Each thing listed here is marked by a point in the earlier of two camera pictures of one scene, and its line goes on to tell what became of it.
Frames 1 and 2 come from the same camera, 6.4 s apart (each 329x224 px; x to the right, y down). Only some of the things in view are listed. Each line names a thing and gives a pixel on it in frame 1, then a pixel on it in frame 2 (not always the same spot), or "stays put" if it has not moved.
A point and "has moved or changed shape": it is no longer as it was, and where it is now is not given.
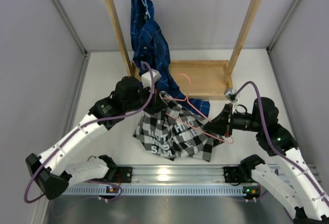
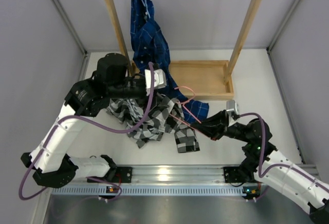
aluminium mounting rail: (187, 174) stays put
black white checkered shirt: (167, 129) has moved or changed shape
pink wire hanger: (187, 99) -> (182, 103)
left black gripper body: (142, 97) -> (128, 88)
